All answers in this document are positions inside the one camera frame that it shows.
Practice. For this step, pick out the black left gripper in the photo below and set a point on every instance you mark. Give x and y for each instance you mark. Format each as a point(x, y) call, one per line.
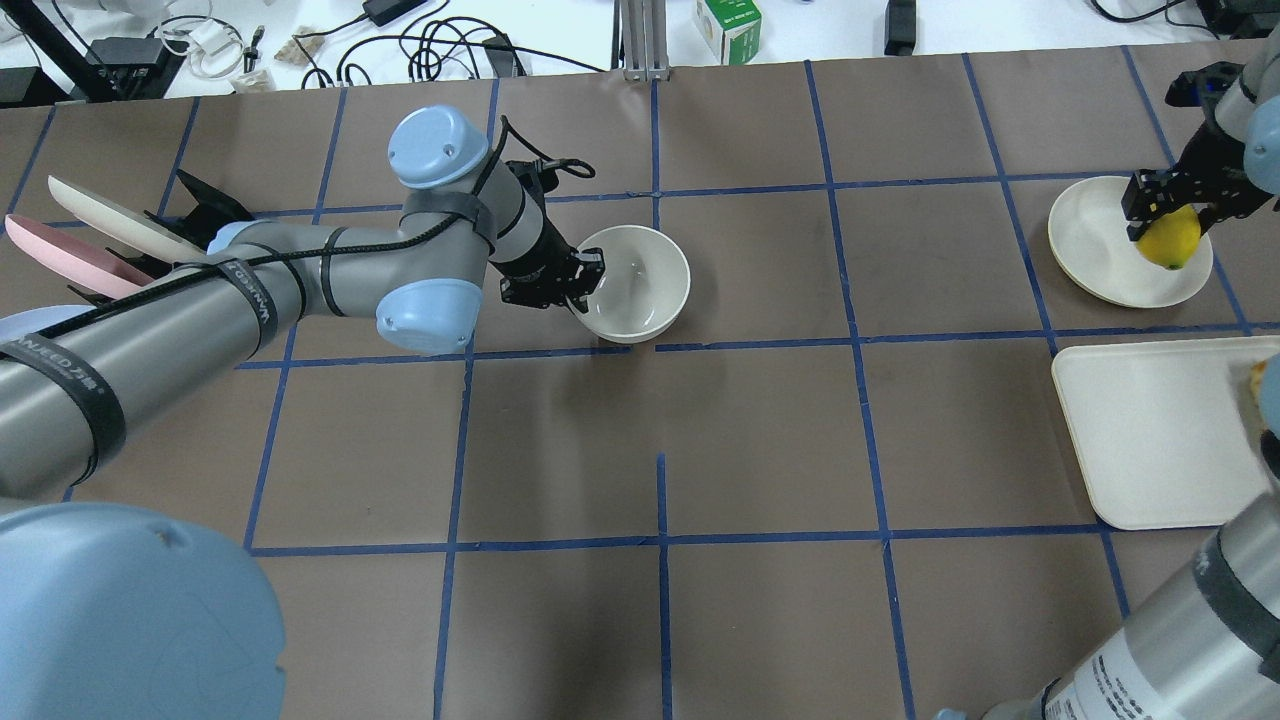
point(537, 262)

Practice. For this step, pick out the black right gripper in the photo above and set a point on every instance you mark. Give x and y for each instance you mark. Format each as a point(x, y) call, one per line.
point(1196, 173)

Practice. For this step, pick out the yellow lemon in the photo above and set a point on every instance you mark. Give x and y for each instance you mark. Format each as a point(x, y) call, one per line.
point(1173, 240)

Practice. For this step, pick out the beige bowl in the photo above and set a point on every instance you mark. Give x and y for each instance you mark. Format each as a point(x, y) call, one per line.
point(644, 287)

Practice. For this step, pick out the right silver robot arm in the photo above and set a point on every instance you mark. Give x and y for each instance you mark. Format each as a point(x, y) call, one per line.
point(1204, 645)

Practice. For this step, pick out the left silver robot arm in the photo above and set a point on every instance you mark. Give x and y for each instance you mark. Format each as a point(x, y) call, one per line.
point(111, 611)

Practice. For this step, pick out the cream round plate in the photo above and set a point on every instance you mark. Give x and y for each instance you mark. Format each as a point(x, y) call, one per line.
point(1089, 240)

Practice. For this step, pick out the yellow ridged bread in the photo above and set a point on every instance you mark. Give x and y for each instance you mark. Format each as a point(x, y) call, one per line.
point(1255, 379)

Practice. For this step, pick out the cream rectangular tray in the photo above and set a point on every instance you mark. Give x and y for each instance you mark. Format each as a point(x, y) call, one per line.
point(1166, 433)

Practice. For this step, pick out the green white carton box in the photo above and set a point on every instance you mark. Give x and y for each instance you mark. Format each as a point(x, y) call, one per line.
point(731, 29)

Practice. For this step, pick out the black power adapter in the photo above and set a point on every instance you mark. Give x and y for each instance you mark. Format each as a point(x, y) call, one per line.
point(384, 12)

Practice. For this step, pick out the black dish rack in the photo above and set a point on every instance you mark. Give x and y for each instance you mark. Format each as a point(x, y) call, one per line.
point(213, 211)

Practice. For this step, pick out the beige plate in rack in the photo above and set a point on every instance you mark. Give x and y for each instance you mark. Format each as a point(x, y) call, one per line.
point(123, 225)

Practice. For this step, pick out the pink plate in rack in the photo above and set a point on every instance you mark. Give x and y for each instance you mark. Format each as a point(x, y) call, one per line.
point(79, 262)

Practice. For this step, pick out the blue plate in rack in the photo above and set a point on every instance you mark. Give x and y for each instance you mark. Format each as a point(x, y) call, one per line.
point(38, 319)

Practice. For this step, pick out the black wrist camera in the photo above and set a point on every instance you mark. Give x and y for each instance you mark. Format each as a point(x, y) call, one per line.
point(1200, 87)

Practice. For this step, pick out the aluminium frame post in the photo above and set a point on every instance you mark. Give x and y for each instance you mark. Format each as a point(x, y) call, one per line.
point(640, 40)

